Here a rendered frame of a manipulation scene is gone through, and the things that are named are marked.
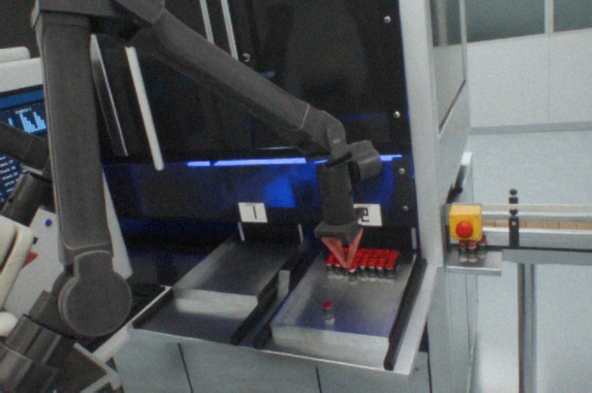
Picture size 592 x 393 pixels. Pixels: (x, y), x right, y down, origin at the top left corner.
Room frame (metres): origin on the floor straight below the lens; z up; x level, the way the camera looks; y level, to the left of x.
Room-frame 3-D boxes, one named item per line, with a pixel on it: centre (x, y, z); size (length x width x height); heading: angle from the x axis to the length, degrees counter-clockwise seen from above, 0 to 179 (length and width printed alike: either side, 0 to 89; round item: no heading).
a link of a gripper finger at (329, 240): (0.80, -0.07, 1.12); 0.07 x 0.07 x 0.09; 63
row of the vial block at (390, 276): (1.06, -0.12, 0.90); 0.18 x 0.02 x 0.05; 64
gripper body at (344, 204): (0.79, -0.07, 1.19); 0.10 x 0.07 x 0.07; 153
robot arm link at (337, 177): (0.79, -0.07, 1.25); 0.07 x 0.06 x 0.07; 127
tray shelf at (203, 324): (1.08, 0.06, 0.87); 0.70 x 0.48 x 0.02; 64
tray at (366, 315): (0.98, -0.09, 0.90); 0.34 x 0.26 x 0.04; 154
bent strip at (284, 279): (1.00, 0.09, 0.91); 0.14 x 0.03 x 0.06; 154
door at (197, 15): (1.39, 0.31, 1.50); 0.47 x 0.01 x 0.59; 64
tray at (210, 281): (1.22, 0.18, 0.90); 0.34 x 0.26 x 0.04; 154
